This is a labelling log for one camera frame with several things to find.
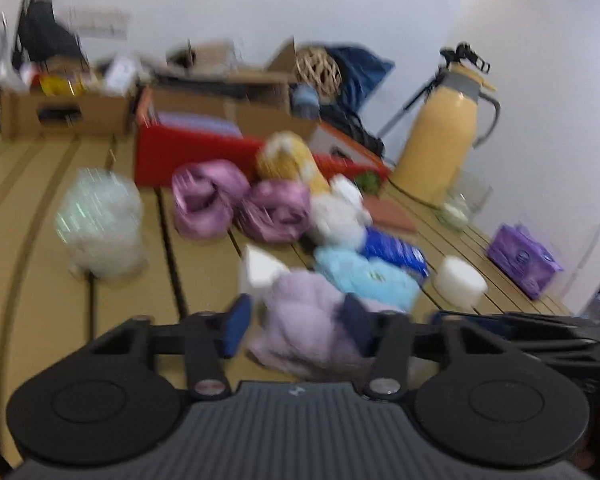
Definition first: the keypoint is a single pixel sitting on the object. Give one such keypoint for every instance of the light blue plush toy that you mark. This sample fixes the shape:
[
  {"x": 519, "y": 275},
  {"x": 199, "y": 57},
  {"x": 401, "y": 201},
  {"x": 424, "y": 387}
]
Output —
[{"x": 365, "y": 280}]

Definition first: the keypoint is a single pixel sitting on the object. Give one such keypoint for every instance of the yellow thermos jug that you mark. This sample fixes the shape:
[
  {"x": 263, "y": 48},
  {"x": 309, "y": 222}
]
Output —
[{"x": 442, "y": 145}]

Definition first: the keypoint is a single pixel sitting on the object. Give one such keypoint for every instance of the large open cardboard box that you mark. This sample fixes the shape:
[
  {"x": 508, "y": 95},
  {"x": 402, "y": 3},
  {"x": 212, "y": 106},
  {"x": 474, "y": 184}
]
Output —
[{"x": 260, "y": 115}]

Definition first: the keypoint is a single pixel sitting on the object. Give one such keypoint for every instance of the yellow packet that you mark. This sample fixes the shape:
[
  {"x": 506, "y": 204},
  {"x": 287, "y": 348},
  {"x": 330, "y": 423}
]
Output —
[{"x": 60, "y": 85}]

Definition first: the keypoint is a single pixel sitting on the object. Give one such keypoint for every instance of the glass cup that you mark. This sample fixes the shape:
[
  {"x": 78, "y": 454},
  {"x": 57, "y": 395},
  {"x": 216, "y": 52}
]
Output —
[{"x": 455, "y": 212}]

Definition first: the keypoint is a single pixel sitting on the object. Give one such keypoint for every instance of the clear bag of white stuffing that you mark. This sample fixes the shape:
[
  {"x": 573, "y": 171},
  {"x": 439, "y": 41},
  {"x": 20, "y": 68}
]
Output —
[{"x": 102, "y": 225}]

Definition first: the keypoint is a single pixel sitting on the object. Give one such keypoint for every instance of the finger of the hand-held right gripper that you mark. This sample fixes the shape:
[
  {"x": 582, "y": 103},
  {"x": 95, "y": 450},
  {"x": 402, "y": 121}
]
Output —
[{"x": 525, "y": 332}]

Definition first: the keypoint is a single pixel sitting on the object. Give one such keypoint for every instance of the yellow and white plush toy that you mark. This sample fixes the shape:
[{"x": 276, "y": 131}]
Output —
[{"x": 290, "y": 160}]

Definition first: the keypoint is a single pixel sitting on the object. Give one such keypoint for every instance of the white triangular sponge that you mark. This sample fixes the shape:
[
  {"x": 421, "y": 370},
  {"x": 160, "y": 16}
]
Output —
[{"x": 257, "y": 267}]

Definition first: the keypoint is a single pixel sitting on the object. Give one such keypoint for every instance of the lilac towel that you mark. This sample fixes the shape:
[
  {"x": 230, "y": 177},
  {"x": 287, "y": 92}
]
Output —
[{"x": 195, "y": 122}]

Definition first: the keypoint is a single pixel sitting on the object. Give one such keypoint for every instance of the red storage box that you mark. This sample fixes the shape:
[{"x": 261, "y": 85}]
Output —
[{"x": 195, "y": 157}]

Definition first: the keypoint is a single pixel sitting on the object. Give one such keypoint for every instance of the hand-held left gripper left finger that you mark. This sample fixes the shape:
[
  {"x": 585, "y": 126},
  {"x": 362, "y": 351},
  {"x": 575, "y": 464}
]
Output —
[{"x": 239, "y": 324}]

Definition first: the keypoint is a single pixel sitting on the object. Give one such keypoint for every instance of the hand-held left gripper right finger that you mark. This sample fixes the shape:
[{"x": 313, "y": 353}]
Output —
[{"x": 357, "y": 327}]

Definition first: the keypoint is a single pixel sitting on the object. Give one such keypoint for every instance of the black tripod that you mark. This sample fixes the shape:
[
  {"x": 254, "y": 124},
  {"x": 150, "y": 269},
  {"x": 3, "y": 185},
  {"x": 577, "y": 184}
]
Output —
[{"x": 420, "y": 95}]

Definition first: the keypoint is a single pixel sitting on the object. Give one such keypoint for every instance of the purple satin bow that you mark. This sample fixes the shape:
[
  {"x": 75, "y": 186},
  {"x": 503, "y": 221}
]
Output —
[{"x": 270, "y": 210}]

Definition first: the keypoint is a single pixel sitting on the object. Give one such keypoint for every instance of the green fuzzy ball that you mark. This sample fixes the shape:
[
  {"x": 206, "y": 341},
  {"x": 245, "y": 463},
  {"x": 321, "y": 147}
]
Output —
[{"x": 368, "y": 181}]

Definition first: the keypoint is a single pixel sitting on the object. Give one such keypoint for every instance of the clear plastic bottle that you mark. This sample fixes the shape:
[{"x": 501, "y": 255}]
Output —
[{"x": 305, "y": 101}]

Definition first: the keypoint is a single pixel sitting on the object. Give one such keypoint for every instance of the purple tissue pack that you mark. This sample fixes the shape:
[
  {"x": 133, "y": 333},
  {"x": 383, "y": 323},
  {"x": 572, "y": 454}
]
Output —
[{"x": 525, "y": 260}]

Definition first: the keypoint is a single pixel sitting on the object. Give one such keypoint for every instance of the blue cloth bag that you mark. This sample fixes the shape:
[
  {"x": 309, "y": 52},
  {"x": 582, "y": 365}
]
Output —
[{"x": 362, "y": 75}]

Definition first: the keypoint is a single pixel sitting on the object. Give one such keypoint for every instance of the white wall panel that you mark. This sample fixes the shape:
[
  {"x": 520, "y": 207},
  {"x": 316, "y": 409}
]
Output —
[{"x": 100, "y": 22}]

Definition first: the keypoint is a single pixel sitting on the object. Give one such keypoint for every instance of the blue tissue packet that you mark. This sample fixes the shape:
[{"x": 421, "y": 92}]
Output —
[{"x": 395, "y": 252}]

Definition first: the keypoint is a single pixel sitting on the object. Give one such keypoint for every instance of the lilac fluffy cloth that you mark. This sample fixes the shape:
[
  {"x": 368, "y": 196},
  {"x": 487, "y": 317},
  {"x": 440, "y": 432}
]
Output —
[{"x": 300, "y": 327}]

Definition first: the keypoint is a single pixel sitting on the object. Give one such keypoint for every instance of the white paper item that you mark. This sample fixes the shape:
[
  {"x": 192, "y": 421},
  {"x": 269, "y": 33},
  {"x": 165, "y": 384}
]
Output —
[{"x": 120, "y": 75}]

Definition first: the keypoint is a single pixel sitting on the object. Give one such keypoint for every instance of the black hanging bag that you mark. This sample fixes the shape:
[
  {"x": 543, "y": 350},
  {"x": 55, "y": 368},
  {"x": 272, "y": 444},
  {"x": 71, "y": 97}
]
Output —
[{"x": 45, "y": 32}]

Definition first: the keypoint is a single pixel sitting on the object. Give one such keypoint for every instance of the wicker ball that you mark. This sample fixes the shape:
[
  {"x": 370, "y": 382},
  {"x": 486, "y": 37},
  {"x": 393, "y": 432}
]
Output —
[{"x": 317, "y": 72}]

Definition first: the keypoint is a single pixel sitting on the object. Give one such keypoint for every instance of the salmon flat pad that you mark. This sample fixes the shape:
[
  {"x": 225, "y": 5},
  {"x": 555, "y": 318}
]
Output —
[{"x": 390, "y": 213}]

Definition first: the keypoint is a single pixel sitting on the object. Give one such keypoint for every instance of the small cardboard box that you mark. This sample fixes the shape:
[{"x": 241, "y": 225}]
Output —
[{"x": 20, "y": 112}]

